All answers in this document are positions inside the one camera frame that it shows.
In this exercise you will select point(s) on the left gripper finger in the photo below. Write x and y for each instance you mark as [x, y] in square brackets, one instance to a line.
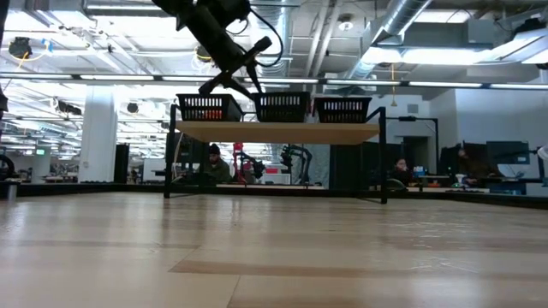
[254, 79]
[218, 81]

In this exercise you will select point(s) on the black slotted plastic basket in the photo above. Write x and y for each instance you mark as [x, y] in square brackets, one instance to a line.
[210, 100]
[280, 100]
[342, 104]

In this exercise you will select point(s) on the small black robot arm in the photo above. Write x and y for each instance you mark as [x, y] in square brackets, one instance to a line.
[295, 154]

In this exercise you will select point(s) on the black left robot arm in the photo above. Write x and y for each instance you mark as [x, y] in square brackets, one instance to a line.
[171, 6]

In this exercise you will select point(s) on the red robot arm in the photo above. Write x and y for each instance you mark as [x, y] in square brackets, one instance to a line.
[238, 147]

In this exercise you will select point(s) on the office desk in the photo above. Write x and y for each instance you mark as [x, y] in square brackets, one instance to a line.
[505, 187]

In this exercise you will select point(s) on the black ceiling device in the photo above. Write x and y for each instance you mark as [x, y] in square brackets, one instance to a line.
[20, 47]
[201, 55]

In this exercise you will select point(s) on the person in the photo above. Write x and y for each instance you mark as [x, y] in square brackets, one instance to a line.
[475, 167]
[218, 169]
[402, 171]

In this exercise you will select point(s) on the tall black panel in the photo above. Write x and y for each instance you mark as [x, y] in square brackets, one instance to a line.
[121, 164]

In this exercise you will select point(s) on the white pillar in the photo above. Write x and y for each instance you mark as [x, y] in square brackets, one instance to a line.
[98, 141]

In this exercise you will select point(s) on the thin black metal stand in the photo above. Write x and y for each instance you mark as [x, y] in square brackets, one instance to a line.
[411, 118]

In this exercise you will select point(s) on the long light bar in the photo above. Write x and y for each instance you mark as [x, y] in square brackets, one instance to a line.
[449, 84]

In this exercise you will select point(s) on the black curved bar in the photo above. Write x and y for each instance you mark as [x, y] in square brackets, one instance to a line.
[8, 164]

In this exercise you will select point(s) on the dark desktop monitor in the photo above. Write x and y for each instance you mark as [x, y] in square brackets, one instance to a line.
[509, 153]

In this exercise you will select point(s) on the silver round air duct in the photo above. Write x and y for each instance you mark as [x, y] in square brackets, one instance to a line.
[402, 17]
[267, 25]

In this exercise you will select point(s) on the gray metal post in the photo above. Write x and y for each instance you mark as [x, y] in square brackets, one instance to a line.
[12, 191]

